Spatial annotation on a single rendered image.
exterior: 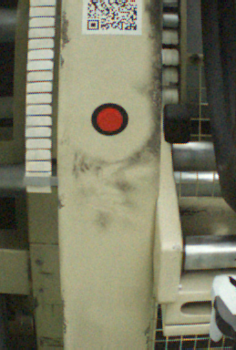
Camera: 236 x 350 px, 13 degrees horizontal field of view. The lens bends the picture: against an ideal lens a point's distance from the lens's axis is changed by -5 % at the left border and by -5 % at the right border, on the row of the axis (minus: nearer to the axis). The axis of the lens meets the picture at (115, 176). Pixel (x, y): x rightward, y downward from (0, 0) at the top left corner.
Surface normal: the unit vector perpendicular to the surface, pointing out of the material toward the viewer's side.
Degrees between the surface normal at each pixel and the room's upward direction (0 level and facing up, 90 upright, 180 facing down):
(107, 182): 90
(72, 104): 90
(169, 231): 0
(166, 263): 90
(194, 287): 0
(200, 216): 0
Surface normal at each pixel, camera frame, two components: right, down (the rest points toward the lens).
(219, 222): 0.02, -0.89
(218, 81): 0.03, -0.34
